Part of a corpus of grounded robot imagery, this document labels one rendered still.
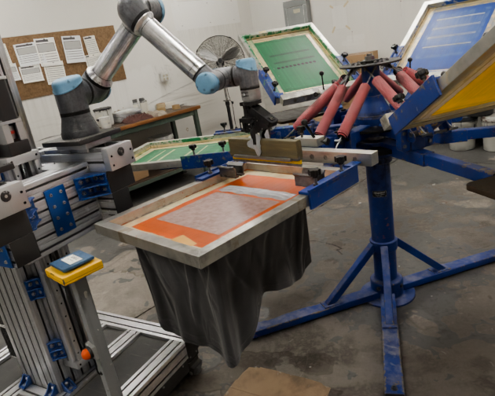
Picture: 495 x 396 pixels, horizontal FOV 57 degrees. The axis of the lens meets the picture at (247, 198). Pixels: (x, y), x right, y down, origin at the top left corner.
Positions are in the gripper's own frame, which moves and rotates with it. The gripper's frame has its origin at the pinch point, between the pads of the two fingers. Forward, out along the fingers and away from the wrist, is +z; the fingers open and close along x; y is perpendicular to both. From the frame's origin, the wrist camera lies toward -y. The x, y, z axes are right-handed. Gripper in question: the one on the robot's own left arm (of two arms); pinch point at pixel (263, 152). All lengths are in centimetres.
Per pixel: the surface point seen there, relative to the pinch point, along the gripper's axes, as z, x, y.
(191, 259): 12, 61, -26
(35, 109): -10, -64, 380
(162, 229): 14, 49, 6
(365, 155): 6.0, -20.5, -32.0
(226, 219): 13.7, 33.3, -10.0
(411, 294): 108, -87, -13
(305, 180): 8.9, 2.8, -20.8
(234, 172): 8.9, 2.7, 16.0
